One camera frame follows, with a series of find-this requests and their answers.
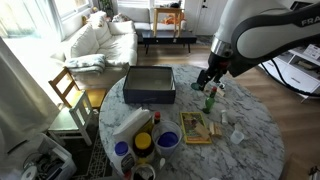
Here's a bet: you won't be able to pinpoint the green glass bottle red cap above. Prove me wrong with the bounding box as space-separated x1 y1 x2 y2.
202 86 217 114

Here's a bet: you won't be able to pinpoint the red capped sauce bottle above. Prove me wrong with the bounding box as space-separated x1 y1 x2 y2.
154 111 161 124

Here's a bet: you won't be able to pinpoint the wooden blocks beside book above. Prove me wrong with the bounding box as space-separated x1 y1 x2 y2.
209 122 222 137

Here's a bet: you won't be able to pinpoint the white small chair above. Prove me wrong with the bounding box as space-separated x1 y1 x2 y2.
48 91 93 146

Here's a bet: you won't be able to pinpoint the yellow animal book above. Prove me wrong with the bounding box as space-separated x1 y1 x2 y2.
180 112 212 144

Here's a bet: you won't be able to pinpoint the wooden blocks on book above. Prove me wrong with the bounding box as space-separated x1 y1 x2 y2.
195 123 210 140

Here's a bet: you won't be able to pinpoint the dark blue cardboard box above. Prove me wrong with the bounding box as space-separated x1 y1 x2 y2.
123 66 176 104

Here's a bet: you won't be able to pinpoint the wooden stool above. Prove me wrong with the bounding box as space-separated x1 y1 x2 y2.
153 7 184 37

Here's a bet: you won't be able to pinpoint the white storage bin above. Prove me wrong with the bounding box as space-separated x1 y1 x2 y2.
0 133 78 180

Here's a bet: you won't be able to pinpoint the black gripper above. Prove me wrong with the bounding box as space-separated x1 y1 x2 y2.
196 53 230 91

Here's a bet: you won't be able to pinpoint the clear plastic cup blue lid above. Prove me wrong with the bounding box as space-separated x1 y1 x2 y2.
151 121 182 157

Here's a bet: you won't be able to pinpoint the white cup dark contents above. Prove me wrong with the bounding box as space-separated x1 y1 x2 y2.
131 164 156 180

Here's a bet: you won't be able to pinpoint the small white tube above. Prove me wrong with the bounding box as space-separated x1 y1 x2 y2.
221 110 228 125

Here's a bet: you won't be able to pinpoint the black coffee table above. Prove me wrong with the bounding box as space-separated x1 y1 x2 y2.
141 30 197 50

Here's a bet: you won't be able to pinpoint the wooden block near lid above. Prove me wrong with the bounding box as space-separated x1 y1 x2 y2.
217 88 225 97

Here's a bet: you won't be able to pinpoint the small clear measuring cup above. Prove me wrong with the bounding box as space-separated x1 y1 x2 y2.
230 124 244 144

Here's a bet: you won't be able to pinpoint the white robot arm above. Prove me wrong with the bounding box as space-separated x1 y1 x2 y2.
192 0 320 90

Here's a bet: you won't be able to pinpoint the wooden chair yellow seat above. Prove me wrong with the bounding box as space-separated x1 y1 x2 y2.
48 68 106 109

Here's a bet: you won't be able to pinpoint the white tv cabinet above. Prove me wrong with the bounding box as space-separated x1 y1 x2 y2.
260 45 320 99

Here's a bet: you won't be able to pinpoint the white sofa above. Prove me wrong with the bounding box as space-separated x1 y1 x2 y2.
49 6 188 89

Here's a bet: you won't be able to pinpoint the brown jar yellow lid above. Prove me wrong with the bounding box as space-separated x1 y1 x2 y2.
133 132 154 164

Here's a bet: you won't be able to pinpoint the grey folded blanket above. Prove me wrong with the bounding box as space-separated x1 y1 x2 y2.
64 54 106 74

